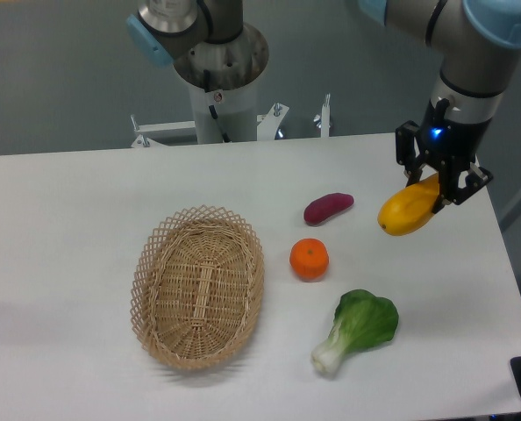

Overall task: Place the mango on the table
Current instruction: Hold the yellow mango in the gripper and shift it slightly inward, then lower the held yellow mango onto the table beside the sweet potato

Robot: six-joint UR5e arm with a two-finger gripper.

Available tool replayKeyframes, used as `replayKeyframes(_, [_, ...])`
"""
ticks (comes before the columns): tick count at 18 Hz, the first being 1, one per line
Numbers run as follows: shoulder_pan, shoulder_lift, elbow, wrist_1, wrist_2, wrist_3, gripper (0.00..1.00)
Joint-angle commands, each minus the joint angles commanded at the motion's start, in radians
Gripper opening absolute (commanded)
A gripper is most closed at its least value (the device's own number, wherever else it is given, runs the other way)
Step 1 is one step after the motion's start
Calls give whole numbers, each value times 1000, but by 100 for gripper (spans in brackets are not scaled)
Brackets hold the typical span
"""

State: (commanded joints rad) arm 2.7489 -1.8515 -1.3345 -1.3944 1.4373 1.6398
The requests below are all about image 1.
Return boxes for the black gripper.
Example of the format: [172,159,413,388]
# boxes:
[395,103,493,214]

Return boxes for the yellow mango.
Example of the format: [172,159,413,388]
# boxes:
[377,174,439,236]

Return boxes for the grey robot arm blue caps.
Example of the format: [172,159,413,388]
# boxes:
[126,1,521,212]

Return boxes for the purple sweet potato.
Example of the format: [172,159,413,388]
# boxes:
[303,192,354,225]

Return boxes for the orange tangerine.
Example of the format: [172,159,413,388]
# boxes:
[289,238,330,282]

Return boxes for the green bok choy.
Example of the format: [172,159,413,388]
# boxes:
[310,289,399,376]

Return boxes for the woven wicker basket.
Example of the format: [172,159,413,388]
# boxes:
[130,205,264,370]

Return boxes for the white metal base frame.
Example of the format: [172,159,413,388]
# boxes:
[131,93,333,148]

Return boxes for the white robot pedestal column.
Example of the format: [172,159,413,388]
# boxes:
[188,82,258,145]

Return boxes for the black cable on pedestal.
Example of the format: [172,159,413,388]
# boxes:
[202,69,232,144]

